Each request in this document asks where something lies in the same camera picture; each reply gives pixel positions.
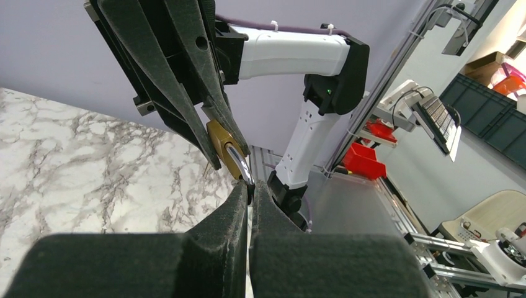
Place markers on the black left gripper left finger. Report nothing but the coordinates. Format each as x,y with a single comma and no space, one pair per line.
209,260

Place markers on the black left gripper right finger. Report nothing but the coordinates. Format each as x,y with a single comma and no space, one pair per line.
284,261

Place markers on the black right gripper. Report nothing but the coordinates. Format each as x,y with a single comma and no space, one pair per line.
144,42

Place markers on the brass padlock with key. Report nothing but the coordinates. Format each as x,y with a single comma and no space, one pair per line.
229,152

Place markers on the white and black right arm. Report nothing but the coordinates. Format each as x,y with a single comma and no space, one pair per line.
334,66

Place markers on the red block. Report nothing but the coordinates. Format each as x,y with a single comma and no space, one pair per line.
361,157

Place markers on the keyboard on stand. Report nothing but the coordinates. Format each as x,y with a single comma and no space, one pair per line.
411,105

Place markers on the beige chair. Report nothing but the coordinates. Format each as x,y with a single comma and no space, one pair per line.
504,209

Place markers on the dark plastic storage crates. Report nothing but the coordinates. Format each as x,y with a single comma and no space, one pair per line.
491,116

